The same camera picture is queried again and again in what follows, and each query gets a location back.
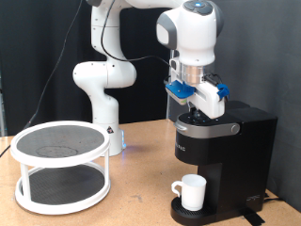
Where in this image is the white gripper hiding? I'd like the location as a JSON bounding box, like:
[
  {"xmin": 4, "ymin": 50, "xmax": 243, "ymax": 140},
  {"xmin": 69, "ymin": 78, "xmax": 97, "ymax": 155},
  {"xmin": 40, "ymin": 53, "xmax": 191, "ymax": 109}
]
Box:
[{"xmin": 188, "ymin": 78, "xmax": 227, "ymax": 122}]

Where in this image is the black Keurig coffee machine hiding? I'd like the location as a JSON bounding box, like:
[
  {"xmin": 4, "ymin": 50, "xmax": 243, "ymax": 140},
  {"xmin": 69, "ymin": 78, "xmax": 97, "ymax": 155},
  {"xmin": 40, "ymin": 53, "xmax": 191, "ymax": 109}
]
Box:
[{"xmin": 170, "ymin": 100, "xmax": 278, "ymax": 226}]

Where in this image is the white mug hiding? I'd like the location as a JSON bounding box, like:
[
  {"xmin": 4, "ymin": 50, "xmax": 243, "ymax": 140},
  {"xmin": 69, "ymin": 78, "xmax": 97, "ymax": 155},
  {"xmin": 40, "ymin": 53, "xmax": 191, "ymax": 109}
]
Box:
[{"xmin": 170, "ymin": 173, "xmax": 208, "ymax": 212}]

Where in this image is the black tape strip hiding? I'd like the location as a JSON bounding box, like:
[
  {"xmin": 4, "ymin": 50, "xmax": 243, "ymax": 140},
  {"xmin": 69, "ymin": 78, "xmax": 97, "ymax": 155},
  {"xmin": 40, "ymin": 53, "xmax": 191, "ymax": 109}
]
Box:
[{"xmin": 240, "ymin": 208, "xmax": 266, "ymax": 226}]

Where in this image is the white two-tier turntable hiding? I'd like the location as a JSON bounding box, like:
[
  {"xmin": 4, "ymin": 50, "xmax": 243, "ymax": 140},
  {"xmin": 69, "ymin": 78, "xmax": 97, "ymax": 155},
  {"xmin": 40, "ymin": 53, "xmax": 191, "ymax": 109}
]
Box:
[{"xmin": 9, "ymin": 121, "xmax": 112, "ymax": 216}]

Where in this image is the wrist camera on blue mount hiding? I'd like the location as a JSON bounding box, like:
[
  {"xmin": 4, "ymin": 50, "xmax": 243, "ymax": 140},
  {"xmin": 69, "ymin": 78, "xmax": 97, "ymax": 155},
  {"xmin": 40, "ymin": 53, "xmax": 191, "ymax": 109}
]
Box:
[{"xmin": 165, "ymin": 80, "xmax": 197, "ymax": 106}]

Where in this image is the blue cable clip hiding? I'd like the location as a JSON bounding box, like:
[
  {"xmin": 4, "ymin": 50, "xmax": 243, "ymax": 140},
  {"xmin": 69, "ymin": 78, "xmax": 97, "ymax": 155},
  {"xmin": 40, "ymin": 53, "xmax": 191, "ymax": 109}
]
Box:
[{"xmin": 216, "ymin": 83, "xmax": 230, "ymax": 102}]

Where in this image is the black power cord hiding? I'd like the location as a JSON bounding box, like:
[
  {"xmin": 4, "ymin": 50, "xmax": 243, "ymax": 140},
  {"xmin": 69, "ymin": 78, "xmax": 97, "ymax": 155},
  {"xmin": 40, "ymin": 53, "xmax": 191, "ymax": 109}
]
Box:
[{"xmin": 262, "ymin": 191, "xmax": 285, "ymax": 203}]

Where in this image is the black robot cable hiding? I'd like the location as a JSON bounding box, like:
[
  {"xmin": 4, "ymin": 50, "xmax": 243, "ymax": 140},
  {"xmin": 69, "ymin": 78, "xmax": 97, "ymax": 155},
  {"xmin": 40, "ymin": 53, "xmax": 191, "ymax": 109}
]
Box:
[{"xmin": 0, "ymin": 0, "xmax": 172, "ymax": 158}]

